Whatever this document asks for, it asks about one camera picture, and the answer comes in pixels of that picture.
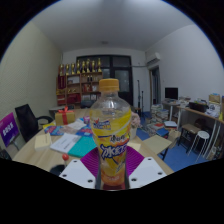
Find white air conditioner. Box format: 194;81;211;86
146;52;162;66

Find small wooden side table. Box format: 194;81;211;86
142;134;173;161

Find wooden shelf unit with trophies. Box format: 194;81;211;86
55;58;104;106

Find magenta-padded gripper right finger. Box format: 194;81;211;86
124;146;168;190

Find black office chair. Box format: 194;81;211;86
14;103;54;143

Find white round stool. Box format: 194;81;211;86
187;130;210;157

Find teal book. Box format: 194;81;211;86
67;135;98;159

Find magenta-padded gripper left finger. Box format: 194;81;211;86
58;147;101;190

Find black computer monitor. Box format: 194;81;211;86
164;87;179;100

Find pale yellow notepad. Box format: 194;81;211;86
34;132;53;152
128;141;142;152

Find red-tipped stick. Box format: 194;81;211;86
61;153;70;167

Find yellow gift box red ribbon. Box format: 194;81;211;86
54;107;76;126

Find potted dried flowers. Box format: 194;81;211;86
129;111;142;140

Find orange-capped yellow drink bottle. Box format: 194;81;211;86
89;78;132;188

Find purple sign board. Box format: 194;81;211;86
0;112;20;148

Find white book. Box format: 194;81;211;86
49;132;82;154

